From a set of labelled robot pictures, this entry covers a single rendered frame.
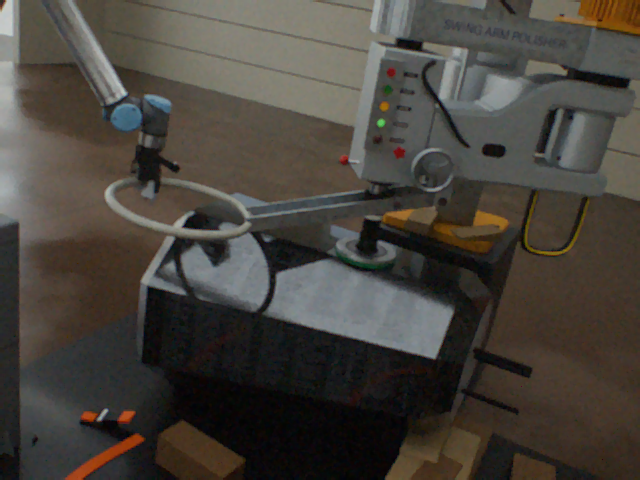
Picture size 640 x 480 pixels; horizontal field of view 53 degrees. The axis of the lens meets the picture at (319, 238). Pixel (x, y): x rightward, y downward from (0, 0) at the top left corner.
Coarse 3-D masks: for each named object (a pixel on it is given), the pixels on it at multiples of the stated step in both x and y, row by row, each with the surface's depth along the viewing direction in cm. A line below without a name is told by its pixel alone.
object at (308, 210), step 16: (352, 192) 225; (400, 192) 227; (416, 192) 228; (256, 208) 223; (272, 208) 224; (288, 208) 224; (304, 208) 225; (320, 208) 214; (336, 208) 215; (352, 208) 215; (368, 208) 216; (384, 208) 217; (400, 208) 218; (416, 208) 218; (256, 224) 214; (272, 224) 214; (288, 224) 215
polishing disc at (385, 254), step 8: (344, 240) 232; (352, 240) 233; (344, 248) 225; (352, 248) 226; (384, 248) 231; (352, 256) 220; (360, 256) 220; (368, 256) 222; (376, 256) 223; (384, 256) 224; (392, 256) 225; (376, 264) 219; (384, 264) 221
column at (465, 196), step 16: (480, 0) 261; (496, 0) 254; (512, 0) 255; (528, 0) 255; (528, 16) 257; (464, 192) 283; (480, 192) 284; (432, 208) 290; (448, 208) 286; (464, 208) 286; (464, 224) 289
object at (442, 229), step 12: (384, 216) 286; (396, 216) 285; (480, 216) 306; (492, 216) 309; (432, 228) 278; (444, 228) 280; (504, 228) 298; (444, 240) 275; (456, 240) 273; (480, 252) 270
